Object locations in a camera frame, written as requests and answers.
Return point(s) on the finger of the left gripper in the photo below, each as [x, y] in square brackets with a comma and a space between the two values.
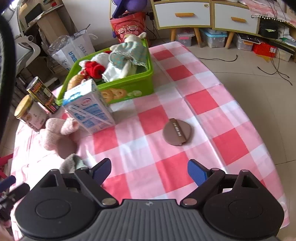
[6, 183]

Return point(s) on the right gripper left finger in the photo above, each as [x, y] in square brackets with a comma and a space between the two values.
[101, 171]

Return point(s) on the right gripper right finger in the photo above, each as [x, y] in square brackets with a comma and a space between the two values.
[198, 172]

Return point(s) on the grey green cloth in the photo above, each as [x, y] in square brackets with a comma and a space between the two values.
[71, 164]

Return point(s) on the white santa plush toy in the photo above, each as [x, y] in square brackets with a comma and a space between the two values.
[95, 67]

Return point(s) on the cream bunny doll blue dress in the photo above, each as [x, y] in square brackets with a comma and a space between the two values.
[126, 57]

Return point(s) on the brown round compact case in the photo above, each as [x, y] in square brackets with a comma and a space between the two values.
[176, 132]

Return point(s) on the pink fluffy plush toy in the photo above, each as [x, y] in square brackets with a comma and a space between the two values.
[57, 136]

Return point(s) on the white blue milk carton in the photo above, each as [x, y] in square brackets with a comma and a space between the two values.
[87, 106]

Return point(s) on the gold lid clear jar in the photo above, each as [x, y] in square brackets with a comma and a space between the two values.
[31, 113]

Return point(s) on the green plastic bin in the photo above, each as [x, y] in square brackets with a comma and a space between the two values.
[132, 86]

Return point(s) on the black yellow drink can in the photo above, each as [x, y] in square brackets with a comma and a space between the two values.
[43, 95]

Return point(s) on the white paper shopping bag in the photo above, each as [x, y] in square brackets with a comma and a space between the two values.
[67, 50]

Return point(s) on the clear plastic storage box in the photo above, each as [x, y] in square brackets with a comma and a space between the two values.
[213, 38]

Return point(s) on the white office chair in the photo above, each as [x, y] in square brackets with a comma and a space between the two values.
[26, 50]

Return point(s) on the red box on floor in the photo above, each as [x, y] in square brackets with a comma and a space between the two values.
[264, 49]

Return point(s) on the red snack bucket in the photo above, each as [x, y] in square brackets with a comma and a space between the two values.
[127, 24]

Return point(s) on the wooden white drawer cabinet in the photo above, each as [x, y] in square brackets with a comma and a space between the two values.
[218, 15]

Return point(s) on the purple hopper ball toy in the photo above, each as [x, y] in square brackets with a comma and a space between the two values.
[132, 6]

